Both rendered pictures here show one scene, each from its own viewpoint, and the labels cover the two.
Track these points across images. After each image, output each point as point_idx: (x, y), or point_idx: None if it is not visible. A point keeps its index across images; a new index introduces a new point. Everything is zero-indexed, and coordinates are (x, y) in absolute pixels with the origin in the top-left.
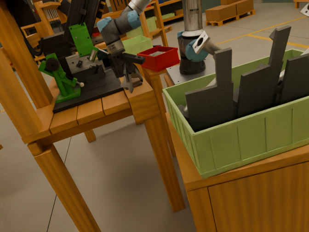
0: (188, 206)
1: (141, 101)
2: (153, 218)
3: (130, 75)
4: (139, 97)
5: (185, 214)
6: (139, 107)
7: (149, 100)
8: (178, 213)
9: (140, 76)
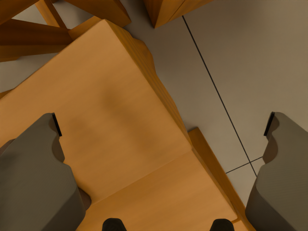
0: (140, 38)
1: (159, 90)
2: (163, 79)
3: (283, 209)
4: (163, 98)
5: (153, 40)
6: (167, 98)
7: (138, 56)
8: (152, 49)
9: (36, 133)
